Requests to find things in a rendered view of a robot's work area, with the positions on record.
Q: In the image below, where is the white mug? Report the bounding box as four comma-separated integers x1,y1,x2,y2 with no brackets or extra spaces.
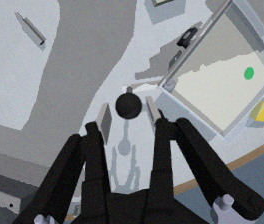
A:
72,204,81,217

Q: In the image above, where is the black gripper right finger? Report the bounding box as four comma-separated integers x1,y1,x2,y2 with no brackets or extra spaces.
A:
144,96,264,224

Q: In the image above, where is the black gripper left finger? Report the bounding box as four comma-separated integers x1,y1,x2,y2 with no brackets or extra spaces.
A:
12,103,112,224

